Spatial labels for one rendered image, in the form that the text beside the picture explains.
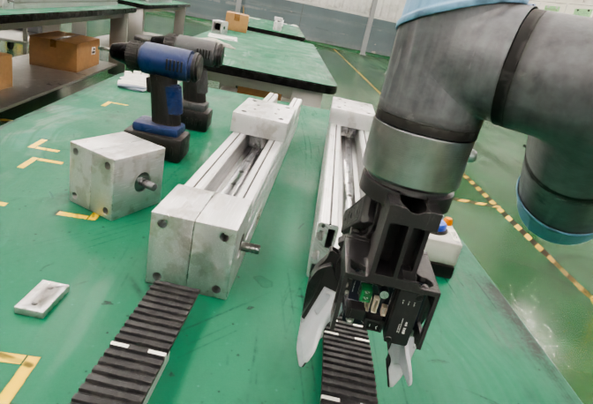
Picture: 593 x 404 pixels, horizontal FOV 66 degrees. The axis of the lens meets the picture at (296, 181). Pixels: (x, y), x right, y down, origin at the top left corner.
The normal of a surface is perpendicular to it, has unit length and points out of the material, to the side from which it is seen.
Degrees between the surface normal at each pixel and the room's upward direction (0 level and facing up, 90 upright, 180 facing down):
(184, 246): 90
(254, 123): 90
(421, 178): 90
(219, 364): 0
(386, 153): 90
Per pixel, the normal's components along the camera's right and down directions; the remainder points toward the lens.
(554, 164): -0.76, 0.65
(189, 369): 0.19, -0.91
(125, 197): 0.87, 0.33
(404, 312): -0.10, 0.34
